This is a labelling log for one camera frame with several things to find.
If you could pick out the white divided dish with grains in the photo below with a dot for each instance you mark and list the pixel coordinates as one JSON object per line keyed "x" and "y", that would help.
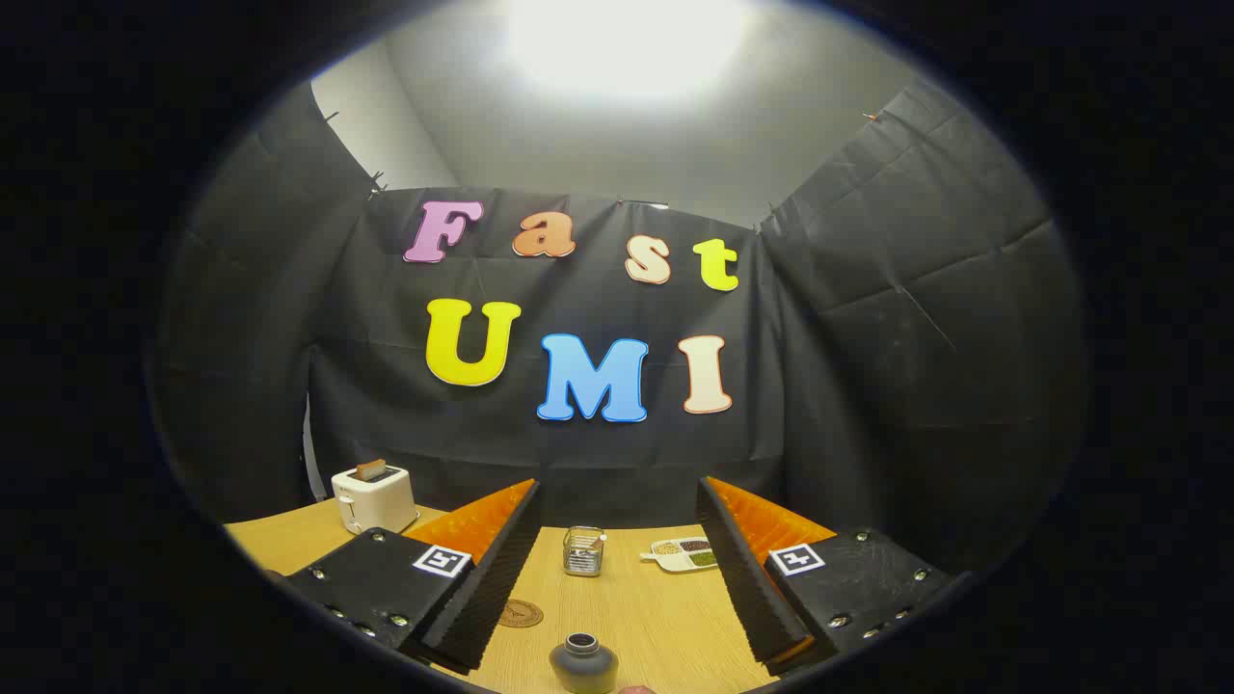
{"x": 680, "y": 556}

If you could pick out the round wooden coaster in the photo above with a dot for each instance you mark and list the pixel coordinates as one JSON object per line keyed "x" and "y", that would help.
{"x": 521, "y": 614}

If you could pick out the silver bottle with green label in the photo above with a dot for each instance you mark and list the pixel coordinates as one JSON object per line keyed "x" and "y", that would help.
{"x": 583, "y": 665}

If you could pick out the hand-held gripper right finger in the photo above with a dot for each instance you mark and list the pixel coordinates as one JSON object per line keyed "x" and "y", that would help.
{"x": 752, "y": 588}

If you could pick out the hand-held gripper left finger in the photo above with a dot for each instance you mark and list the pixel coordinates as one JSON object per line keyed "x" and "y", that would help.
{"x": 487, "y": 598}

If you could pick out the white toaster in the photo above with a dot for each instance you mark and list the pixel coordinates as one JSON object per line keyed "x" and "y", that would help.
{"x": 376, "y": 503}

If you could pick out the wooden table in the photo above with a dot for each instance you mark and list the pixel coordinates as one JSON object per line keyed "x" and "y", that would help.
{"x": 656, "y": 627}

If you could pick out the toast slice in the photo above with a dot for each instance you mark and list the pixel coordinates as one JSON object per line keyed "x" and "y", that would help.
{"x": 370, "y": 469}

